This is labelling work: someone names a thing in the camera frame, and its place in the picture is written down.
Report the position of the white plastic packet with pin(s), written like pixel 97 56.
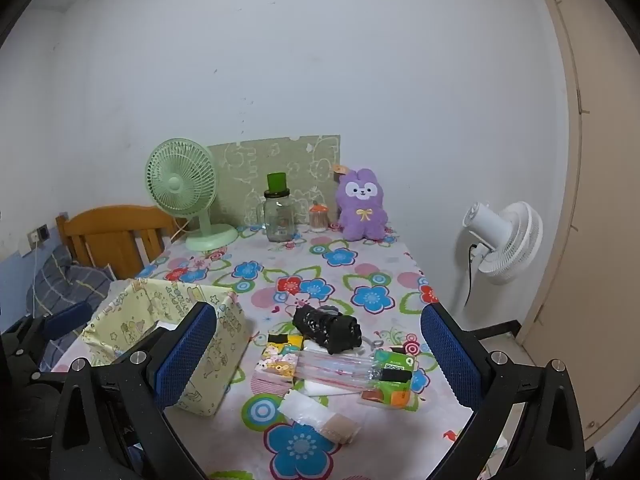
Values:
pixel 305 405

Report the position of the floral tablecloth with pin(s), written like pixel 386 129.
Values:
pixel 350 280

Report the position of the wooden bed headboard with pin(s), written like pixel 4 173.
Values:
pixel 115 230

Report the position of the wall socket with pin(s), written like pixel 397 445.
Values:
pixel 39 233

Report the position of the cartoon wet wipes packet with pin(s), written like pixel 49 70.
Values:
pixel 275 360

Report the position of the dark grey cloth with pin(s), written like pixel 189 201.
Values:
pixel 312 322

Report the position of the purple plush bunny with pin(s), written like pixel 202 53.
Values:
pixel 360 210

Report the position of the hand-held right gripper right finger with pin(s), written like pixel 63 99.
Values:
pixel 450 360

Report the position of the grey plaid pillow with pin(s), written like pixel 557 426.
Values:
pixel 60 280

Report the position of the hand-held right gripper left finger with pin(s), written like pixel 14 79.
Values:
pixel 185 355

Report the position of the green patterned board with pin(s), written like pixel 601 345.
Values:
pixel 280 155

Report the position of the green desk fan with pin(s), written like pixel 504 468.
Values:
pixel 175 182

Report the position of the yellow patterned fabric storage box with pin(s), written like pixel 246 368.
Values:
pixel 225 340

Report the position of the green and orange tissue packet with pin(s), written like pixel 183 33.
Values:
pixel 390 357

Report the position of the cotton swab container orange lid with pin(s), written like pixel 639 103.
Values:
pixel 318 219

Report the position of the beige wooden door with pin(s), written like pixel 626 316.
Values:
pixel 610 260

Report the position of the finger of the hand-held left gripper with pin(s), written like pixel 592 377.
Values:
pixel 70 316

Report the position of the glass jar with green lid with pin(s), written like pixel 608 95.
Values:
pixel 278 220

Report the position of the clear packet of straws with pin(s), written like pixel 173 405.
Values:
pixel 330 367

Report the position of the white floor fan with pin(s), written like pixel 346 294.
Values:
pixel 505 245

